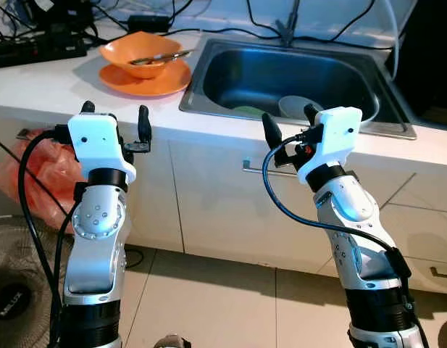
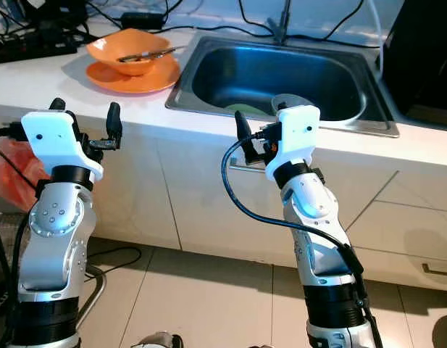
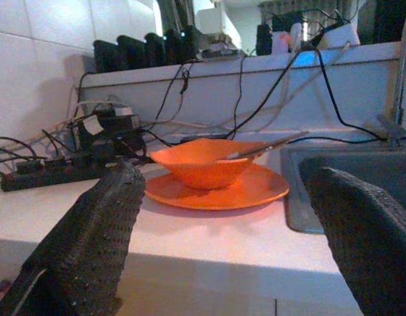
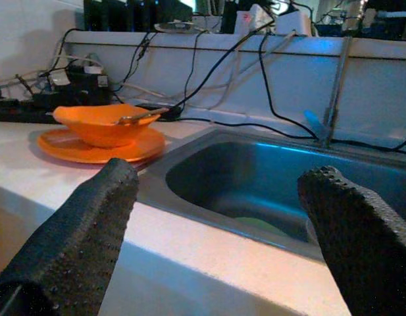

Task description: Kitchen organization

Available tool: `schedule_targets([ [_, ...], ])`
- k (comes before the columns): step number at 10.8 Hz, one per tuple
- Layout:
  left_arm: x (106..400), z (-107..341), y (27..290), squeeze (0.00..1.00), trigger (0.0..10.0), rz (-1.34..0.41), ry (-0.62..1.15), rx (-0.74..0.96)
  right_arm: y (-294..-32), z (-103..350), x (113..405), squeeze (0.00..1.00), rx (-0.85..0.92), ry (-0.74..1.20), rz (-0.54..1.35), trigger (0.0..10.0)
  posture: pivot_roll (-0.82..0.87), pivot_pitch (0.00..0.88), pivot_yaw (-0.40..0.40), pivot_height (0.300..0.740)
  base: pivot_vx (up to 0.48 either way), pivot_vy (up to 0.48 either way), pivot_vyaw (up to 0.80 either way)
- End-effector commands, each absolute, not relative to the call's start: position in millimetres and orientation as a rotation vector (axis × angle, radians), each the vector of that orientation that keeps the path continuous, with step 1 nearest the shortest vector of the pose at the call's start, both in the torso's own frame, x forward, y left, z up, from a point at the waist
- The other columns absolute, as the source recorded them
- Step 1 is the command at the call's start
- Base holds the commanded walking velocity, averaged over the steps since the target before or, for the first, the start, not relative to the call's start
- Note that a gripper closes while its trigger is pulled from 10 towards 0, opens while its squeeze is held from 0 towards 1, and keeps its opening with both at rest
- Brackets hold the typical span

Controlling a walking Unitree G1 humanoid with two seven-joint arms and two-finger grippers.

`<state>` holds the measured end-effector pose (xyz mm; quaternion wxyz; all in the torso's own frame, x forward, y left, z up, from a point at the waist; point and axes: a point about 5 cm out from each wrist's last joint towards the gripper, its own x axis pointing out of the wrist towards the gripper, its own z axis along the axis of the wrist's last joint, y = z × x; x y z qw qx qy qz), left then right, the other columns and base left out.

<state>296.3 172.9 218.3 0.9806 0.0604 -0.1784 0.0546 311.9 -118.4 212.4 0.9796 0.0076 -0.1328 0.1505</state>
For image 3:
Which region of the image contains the stainless steel sink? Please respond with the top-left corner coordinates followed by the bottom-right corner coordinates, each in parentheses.
top-left (280, 136), bottom-right (406, 235)

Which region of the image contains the metal faucet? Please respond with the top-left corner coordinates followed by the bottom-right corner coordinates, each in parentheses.
top-left (363, 0), bottom-right (406, 148)

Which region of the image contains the black box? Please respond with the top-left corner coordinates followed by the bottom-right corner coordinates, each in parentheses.
top-left (256, 22), bottom-right (273, 56)

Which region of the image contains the black battery charger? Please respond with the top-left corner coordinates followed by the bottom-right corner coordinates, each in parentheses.
top-left (181, 24), bottom-right (210, 63)
top-left (92, 38), bottom-right (120, 74)
top-left (116, 34), bottom-right (147, 70)
top-left (163, 28), bottom-right (184, 66)
top-left (143, 32), bottom-right (166, 68)

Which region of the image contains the white bottle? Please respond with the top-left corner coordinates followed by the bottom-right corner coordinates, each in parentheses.
top-left (288, 22), bottom-right (304, 53)

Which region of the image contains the black power strip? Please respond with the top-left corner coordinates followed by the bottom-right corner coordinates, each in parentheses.
top-left (0, 153), bottom-right (124, 193)

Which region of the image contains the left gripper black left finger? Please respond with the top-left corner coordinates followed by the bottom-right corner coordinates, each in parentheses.
top-left (0, 157), bottom-right (147, 316)

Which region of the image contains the wooden chopstick flower print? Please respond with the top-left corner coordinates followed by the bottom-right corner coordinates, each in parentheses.
top-left (218, 131), bottom-right (311, 162)
top-left (218, 130), bottom-right (311, 162)

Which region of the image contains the orange angular bowl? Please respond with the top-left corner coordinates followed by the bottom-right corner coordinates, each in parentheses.
top-left (149, 138), bottom-right (272, 191)

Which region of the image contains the orange round plate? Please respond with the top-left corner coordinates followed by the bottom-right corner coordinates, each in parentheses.
top-left (143, 163), bottom-right (291, 211)

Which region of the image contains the black charger white label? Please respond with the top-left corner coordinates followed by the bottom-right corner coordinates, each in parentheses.
top-left (66, 102), bottom-right (147, 159)

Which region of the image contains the black cable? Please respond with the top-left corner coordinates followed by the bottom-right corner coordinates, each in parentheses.
top-left (224, 49), bottom-right (304, 141)
top-left (232, 55), bottom-right (246, 139)
top-left (313, 45), bottom-right (393, 143)

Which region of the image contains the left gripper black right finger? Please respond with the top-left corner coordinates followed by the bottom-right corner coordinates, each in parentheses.
top-left (303, 166), bottom-right (406, 316)

